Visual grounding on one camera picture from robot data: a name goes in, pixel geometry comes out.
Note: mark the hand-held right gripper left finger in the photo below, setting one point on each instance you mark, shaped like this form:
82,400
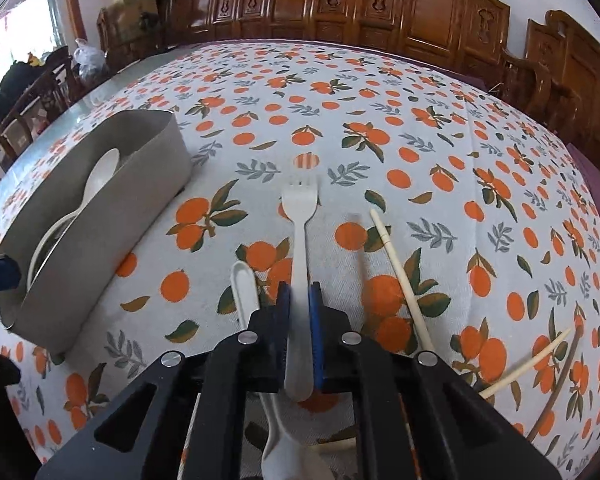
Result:
280,330

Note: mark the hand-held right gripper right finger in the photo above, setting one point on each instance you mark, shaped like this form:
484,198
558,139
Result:
316,330

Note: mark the white plastic fork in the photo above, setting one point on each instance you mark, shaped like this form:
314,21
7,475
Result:
300,240

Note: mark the white plastic spoon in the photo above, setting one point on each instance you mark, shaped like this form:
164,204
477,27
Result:
102,172
245,285

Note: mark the grey metal tray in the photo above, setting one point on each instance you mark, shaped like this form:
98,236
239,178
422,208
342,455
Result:
130,200

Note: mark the light wooden chopstick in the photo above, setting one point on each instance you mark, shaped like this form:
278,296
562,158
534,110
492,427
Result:
395,260
530,360

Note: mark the dark wooden chair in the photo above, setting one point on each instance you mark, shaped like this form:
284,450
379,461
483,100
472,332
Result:
35,105

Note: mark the orange fruit print tablecloth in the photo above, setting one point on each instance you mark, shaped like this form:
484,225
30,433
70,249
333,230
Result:
380,110

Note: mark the white plastic bag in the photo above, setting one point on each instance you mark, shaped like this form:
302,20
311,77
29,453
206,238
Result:
87,57

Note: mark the window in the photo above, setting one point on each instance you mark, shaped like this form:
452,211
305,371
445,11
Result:
20,25

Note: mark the dark brown chopstick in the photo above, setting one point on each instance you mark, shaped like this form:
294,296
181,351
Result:
562,380

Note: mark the large cardboard box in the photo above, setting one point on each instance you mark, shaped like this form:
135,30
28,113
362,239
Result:
130,20

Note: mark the carved wooden sofa bench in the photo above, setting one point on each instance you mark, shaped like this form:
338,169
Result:
290,5

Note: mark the carved wooden armchair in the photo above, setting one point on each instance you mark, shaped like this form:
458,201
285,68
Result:
570,75

